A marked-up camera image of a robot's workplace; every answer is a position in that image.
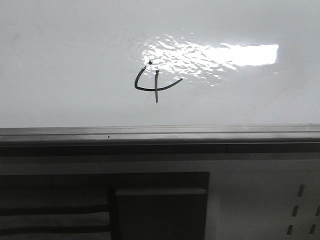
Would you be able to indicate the white whiteboard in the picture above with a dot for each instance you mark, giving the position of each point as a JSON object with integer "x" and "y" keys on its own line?
{"x": 88, "y": 63}

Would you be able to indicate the dark cabinet panel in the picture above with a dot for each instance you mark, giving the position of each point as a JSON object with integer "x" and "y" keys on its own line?
{"x": 119, "y": 206}

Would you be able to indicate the white perforated metal panel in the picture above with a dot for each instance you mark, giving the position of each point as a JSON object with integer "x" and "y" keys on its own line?
{"x": 267, "y": 200}

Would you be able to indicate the grey aluminium whiteboard frame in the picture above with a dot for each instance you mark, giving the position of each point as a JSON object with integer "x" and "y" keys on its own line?
{"x": 140, "y": 140}

